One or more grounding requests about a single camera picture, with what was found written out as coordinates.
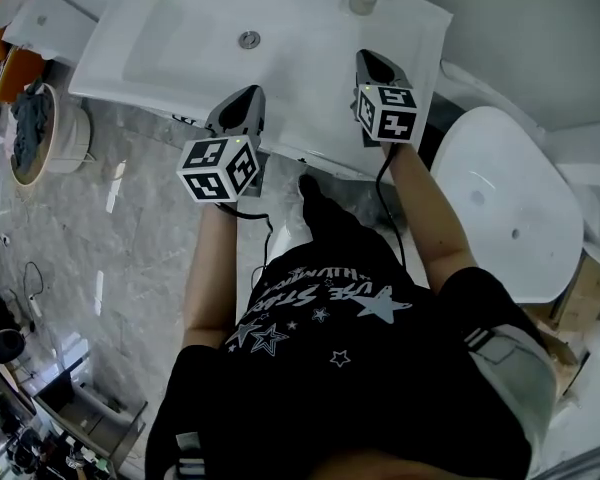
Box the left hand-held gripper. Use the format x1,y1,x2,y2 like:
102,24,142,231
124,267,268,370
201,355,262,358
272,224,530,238
175,84,267,204

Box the cardboard box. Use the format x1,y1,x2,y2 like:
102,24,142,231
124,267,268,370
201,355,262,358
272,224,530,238
522,250,600,399

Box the white box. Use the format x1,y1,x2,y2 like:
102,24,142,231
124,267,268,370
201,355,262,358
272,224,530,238
3,0,100,65

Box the person's black star-print shirt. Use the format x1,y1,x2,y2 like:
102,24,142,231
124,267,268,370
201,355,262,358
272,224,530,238
144,173,556,480

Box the orange bag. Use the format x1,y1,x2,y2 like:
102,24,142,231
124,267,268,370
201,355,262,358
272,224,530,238
0,24,47,105

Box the person's grey shorts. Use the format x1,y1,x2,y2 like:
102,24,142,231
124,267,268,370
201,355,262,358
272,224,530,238
465,323,559,462

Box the white toilet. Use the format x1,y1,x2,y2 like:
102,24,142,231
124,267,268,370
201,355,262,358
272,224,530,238
431,105,585,305

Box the white sink counter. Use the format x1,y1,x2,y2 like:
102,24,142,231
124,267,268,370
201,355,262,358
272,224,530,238
68,0,454,185

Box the black chair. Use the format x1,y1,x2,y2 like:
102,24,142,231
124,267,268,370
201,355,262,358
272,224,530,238
0,292,27,375

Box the person's left forearm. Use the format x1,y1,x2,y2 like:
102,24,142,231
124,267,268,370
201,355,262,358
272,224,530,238
181,201,241,350

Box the grey cloth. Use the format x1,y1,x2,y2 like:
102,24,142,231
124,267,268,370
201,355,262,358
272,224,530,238
10,78,50,170

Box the black floor cable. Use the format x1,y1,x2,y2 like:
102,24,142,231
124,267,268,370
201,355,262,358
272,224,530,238
21,260,47,335

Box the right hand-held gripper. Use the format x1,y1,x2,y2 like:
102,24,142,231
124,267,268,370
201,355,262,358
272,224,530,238
349,49,426,149

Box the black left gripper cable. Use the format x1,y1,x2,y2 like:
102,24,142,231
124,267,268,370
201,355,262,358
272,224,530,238
216,202,275,289

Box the person's right forearm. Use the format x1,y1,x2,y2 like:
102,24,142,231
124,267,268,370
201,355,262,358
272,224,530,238
385,141,475,297

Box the round white laundry basket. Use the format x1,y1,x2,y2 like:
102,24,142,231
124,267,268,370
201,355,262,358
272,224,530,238
9,83,93,187

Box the grey cabinet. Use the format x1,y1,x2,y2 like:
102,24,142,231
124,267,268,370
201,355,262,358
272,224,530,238
33,371,149,472

